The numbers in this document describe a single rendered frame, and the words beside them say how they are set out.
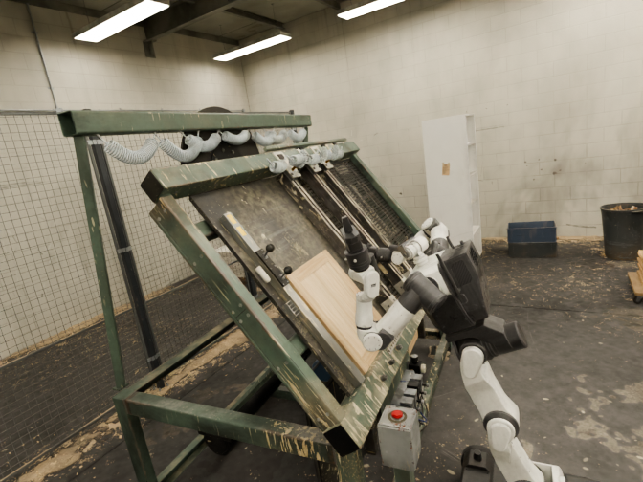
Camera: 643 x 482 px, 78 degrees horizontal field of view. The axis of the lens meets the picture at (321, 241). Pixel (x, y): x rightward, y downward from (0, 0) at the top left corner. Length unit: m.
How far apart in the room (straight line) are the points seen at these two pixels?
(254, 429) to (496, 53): 6.32
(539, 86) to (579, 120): 0.74
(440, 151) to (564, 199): 2.23
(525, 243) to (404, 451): 4.88
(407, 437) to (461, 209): 4.56
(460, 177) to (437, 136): 0.64
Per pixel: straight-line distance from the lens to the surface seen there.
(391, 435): 1.55
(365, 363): 1.91
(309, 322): 1.75
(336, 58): 7.98
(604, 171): 7.04
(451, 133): 5.72
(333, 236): 2.27
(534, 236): 6.16
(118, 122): 2.11
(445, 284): 1.66
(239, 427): 1.93
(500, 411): 2.01
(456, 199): 5.80
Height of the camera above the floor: 1.90
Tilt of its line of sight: 13 degrees down
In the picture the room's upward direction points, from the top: 9 degrees counter-clockwise
